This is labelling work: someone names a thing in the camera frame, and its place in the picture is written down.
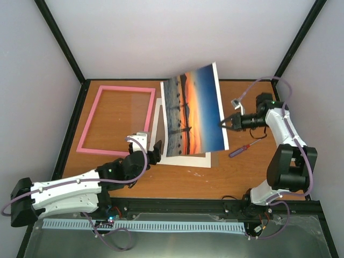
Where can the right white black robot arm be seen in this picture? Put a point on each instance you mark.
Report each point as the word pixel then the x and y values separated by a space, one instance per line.
pixel 290 171

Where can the sunset photo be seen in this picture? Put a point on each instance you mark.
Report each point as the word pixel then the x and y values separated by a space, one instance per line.
pixel 193 113

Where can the blue red handled screwdriver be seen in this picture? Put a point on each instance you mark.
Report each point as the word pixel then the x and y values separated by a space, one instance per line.
pixel 242 149

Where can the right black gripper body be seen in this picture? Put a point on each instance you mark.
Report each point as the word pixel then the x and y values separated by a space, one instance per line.
pixel 237 125

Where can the light blue slotted cable duct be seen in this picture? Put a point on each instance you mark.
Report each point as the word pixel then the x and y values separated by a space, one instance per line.
pixel 146 226

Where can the white photo mat board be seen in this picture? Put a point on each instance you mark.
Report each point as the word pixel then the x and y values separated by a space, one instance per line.
pixel 188 161

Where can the black mounting rail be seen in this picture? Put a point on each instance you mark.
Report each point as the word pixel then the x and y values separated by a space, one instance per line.
pixel 224 208

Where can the pink wooden picture frame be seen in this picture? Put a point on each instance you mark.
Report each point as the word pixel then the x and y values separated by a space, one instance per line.
pixel 101 88

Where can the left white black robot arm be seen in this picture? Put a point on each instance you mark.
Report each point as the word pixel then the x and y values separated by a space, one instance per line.
pixel 88 192

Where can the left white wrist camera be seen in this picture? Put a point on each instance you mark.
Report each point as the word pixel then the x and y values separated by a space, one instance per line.
pixel 139 141

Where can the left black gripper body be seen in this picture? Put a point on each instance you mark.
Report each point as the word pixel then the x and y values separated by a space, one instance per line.
pixel 151 158

